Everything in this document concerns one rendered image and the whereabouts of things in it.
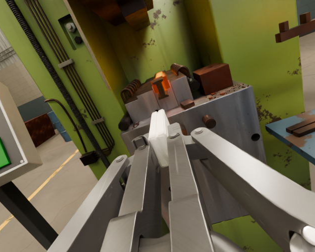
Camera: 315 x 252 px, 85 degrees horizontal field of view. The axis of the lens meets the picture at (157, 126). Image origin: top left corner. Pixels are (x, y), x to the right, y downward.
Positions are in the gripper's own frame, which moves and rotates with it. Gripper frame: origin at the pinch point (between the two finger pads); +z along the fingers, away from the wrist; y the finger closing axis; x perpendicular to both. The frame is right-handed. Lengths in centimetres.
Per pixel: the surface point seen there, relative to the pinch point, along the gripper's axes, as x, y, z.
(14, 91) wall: 110, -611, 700
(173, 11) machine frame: 24, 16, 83
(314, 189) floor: -100, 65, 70
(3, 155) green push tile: 0.3, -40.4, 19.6
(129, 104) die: -2.0, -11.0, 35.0
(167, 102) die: -5.7, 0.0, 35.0
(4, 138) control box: 3.5, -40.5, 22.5
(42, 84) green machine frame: 14, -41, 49
